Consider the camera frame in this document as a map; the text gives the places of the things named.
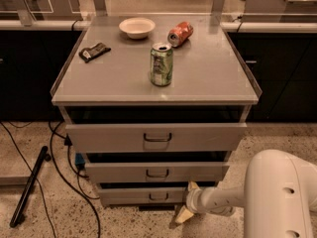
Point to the grey bottom drawer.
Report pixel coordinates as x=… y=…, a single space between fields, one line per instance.
x=138 y=196

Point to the blue plug connector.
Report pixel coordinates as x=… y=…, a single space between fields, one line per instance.
x=79 y=161

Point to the grey top drawer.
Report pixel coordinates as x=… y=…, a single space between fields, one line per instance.
x=177 y=137

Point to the grey middle drawer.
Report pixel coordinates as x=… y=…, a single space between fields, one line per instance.
x=156 y=172

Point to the green soda can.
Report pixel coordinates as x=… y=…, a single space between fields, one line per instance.
x=161 y=64

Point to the white horizontal rail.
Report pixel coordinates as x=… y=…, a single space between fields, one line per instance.
x=246 y=27

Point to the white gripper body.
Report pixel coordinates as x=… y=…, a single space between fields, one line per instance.
x=195 y=200

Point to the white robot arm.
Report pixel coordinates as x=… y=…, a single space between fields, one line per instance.
x=278 y=196

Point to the grey drawer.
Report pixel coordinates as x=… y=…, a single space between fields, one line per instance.
x=177 y=137
x=138 y=196
x=156 y=172

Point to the white bowl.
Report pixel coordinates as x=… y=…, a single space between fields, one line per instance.
x=137 y=28

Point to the orange soda can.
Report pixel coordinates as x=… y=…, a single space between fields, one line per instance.
x=179 y=34

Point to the dark snack packet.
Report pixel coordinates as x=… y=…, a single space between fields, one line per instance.
x=89 y=54

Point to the grey drawer cabinet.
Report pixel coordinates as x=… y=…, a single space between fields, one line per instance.
x=210 y=84

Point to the black bar on floor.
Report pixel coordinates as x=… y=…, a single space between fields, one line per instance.
x=18 y=215

